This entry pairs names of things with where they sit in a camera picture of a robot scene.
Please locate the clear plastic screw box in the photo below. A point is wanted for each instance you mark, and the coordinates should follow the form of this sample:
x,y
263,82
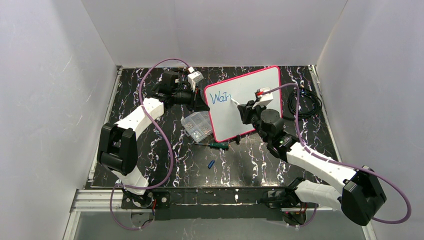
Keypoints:
x,y
198,125

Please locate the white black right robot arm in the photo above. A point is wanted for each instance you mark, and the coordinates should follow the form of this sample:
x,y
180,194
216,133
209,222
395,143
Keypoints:
x,y
356,193

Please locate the green handled screwdriver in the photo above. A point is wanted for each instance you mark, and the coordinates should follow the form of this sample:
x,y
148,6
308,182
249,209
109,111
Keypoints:
x,y
215,145

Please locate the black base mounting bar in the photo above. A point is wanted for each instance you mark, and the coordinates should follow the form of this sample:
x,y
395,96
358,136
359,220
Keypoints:
x,y
177,203

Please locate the aluminium rail right edge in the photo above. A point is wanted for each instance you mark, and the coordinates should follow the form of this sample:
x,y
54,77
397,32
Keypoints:
x,y
317,85

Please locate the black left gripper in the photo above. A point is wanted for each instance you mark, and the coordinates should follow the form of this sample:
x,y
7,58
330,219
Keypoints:
x,y
195,99

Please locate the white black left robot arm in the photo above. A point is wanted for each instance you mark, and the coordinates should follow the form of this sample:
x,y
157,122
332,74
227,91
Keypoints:
x,y
118,148

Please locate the blue marker cap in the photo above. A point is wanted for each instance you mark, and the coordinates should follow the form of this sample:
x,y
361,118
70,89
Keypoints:
x,y
211,164

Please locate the white blue marker pen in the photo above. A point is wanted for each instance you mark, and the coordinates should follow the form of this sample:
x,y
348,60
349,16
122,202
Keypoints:
x,y
235,102

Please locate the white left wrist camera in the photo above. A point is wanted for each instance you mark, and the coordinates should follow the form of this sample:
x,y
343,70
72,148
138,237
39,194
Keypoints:
x,y
194,77

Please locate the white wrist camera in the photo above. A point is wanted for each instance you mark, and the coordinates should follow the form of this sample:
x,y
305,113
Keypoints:
x,y
263,97
194,77

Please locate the aluminium rail edge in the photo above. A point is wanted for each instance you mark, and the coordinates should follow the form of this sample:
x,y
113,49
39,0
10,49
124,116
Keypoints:
x,y
317,85
94,200

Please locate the aluminium rail left edge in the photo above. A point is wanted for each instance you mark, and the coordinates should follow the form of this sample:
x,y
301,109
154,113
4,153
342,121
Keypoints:
x,y
94,200

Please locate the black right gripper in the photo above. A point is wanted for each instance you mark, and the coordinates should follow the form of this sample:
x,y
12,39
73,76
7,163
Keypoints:
x,y
245,110

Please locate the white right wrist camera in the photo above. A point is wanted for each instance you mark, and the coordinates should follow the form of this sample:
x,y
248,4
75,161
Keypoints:
x,y
263,97

